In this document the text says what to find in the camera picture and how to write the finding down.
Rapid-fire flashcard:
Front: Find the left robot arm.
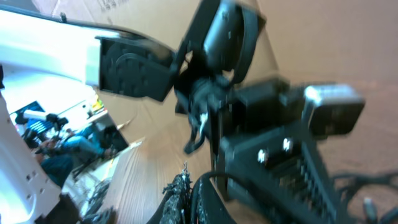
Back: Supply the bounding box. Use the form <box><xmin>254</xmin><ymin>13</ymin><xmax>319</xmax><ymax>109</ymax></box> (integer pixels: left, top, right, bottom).
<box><xmin>1</xmin><ymin>1</ymin><xmax>350</xmax><ymax>223</ymax></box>

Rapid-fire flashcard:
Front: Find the black USB-A cable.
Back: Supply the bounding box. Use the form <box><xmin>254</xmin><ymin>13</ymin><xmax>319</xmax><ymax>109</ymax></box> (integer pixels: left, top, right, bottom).
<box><xmin>329</xmin><ymin>170</ymin><xmax>398</xmax><ymax>224</ymax></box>

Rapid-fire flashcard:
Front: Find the seated person in jeans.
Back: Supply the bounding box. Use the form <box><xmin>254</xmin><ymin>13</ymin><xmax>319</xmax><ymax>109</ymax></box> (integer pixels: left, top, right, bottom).
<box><xmin>31</xmin><ymin>124</ymin><xmax>118</xmax><ymax>187</ymax></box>

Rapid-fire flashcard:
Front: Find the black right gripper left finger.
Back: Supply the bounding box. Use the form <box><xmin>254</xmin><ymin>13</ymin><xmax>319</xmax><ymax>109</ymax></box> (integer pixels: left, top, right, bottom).
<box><xmin>149</xmin><ymin>161</ymin><xmax>192</xmax><ymax>224</ymax></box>

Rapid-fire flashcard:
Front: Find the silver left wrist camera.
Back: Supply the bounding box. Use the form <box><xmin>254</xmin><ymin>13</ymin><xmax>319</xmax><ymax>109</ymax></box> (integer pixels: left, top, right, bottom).
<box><xmin>302</xmin><ymin>84</ymin><xmax>366</xmax><ymax>139</ymax></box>

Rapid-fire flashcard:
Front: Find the background desk with items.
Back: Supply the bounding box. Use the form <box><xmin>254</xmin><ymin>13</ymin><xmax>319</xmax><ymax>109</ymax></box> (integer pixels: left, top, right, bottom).
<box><xmin>10</xmin><ymin>95</ymin><xmax>108</xmax><ymax>134</ymax></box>

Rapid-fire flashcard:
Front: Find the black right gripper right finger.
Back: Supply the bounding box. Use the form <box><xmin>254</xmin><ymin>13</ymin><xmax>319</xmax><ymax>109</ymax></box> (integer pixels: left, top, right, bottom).
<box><xmin>194</xmin><ymin>178</ymin><xmax>236</xmax><ymax>224</ymax></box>

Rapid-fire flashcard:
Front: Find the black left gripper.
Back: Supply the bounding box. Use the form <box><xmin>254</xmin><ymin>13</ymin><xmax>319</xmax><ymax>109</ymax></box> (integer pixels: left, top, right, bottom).
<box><xmin>175</xmin><ymin>78</ymin><xmax>345</xmax><ymax>223</ymax></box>

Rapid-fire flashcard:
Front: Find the cardboard wall panel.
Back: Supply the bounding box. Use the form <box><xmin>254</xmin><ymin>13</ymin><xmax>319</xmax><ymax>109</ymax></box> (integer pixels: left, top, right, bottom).
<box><xmin>34</xmin><ymin>0</ymin><xmax>397</xmax><ymax>143</ymax></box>

